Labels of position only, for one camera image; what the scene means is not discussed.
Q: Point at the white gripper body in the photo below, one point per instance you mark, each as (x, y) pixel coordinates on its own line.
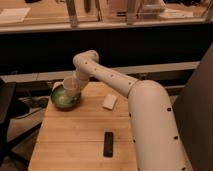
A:
(80, 80)

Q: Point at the white ceramic cup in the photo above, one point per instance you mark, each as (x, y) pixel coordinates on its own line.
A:
(71, 86)

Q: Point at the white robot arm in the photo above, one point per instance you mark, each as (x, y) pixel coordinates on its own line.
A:
(158, 146)

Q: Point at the green ceramic bowl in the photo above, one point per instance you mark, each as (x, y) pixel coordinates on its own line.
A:
(62, 100)

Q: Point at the small white block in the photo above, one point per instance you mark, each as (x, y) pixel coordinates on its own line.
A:
(109, 101)

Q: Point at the black rectangular remote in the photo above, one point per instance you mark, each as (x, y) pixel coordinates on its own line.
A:
(108, 144)

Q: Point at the black side furniture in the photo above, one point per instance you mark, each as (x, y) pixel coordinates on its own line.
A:
(7, 91)

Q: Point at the white paper sheet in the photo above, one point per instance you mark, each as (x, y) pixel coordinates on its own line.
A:
(13, 15)

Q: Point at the dark chair back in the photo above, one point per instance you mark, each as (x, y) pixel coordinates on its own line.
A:
(194, 114)

